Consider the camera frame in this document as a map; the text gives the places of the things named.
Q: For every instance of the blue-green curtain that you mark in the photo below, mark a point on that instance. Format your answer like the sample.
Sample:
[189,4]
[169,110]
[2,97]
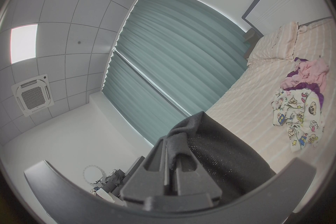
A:
[183,41]
[136,97]

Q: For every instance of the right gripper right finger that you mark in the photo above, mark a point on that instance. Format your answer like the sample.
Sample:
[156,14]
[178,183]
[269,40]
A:
[202,181]

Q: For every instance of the white ceiling air conditioner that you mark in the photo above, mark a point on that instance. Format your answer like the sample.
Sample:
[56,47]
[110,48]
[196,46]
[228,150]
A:
[32,95]

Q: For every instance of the pink garment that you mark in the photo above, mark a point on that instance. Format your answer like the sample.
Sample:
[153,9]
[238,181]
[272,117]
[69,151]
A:
[311,72]

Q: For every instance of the cream striped pillow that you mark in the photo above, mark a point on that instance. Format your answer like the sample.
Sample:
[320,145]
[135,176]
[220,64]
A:
[274,45]

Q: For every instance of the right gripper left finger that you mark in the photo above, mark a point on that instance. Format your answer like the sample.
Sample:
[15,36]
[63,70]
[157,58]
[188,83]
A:
[153,165]

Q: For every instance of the bed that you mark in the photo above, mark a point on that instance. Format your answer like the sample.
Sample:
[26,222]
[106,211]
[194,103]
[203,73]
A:
[249,102]

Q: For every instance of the square ceiling light panel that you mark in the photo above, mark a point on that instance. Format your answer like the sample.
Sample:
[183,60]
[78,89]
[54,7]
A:
[24,43]

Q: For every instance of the round woven basket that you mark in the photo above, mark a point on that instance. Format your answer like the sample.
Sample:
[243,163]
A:
[86,179]

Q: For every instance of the black sleeveless top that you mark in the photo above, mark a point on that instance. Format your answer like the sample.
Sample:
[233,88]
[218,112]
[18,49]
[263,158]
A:
[223,149]

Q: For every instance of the dark bedside table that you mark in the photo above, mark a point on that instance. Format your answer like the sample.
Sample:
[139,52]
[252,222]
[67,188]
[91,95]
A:
[251,38]

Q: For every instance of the purple garment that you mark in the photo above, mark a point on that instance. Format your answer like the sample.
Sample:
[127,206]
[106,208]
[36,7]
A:
[318,90]

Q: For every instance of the white printed pyjama top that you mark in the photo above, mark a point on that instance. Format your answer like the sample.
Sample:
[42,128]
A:
[299,112]

